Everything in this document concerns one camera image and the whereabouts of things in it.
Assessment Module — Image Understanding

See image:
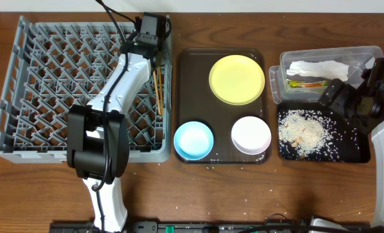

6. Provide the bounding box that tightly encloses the white napkin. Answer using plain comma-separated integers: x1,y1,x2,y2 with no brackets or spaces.
286,60,349,82

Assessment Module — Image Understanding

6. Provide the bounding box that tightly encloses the wooden chopstick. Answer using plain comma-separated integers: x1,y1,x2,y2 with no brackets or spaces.
158,67,164,117
152,71,162,116

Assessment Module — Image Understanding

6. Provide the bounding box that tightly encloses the green yellow sauce packet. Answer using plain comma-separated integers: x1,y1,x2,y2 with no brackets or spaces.
287,80,328,88

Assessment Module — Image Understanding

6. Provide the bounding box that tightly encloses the white pink bowl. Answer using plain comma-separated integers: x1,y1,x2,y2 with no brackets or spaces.
231,116,272,155

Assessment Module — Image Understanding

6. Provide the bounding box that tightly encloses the light blue bowl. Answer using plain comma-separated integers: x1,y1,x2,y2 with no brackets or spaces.
173,121,215,161

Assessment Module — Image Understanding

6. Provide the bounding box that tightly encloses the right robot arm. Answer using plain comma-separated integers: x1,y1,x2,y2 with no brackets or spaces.
318,58,384,229

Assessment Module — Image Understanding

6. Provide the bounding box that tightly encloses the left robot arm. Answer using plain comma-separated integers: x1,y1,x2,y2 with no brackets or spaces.
67,12,172,232

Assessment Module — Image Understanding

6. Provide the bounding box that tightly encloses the black waste tray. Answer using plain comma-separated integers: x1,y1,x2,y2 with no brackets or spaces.
276,101,372,164

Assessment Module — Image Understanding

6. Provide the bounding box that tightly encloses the grey dishwasher rack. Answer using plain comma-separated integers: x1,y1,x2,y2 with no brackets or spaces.
0,17,172,163

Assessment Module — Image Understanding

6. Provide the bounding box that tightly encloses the clear plastic bin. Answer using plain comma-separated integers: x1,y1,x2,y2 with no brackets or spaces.
269,45,384,104

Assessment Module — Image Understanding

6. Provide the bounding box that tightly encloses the spilled rice pile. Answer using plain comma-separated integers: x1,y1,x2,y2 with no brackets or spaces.
277,109,361,161

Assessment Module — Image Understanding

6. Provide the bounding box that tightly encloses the dark brown serving tray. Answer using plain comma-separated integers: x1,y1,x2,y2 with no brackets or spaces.
175,48,271,164

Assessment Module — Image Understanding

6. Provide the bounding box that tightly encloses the yellow plate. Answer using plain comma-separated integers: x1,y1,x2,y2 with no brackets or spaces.
209,55,265,105

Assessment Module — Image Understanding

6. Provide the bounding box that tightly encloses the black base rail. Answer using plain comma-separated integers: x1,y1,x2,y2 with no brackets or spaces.
48,221,370,233

